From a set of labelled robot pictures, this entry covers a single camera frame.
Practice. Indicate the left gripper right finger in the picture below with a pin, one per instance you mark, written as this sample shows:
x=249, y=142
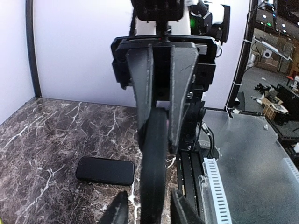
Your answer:
x=181, y=210

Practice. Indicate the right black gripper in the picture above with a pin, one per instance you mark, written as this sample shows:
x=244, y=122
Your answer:
x=134, y=59

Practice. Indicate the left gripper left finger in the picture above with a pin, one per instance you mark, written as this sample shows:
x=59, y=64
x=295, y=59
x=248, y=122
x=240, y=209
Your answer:
x=117, y=211

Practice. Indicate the black phone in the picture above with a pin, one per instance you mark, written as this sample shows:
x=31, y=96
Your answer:
x=105, y=171

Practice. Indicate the black phone case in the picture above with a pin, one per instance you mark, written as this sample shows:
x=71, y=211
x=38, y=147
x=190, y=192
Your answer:
x=153, y=172

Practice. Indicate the white slotted cable duct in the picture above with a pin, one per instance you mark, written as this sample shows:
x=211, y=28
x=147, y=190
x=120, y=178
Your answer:
x=220, y=203

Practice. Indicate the black front rail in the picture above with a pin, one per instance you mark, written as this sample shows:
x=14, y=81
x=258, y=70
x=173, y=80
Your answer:
x=189, y=169

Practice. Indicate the right black frame post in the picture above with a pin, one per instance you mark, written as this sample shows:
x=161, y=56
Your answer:
x=244, y=55

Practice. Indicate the black frame post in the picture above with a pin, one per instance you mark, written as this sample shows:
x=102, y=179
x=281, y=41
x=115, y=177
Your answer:
x=29, y=23
x=244, y=55

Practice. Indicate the left black frame post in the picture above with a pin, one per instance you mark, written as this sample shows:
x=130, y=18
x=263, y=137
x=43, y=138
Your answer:
x=29, y=23

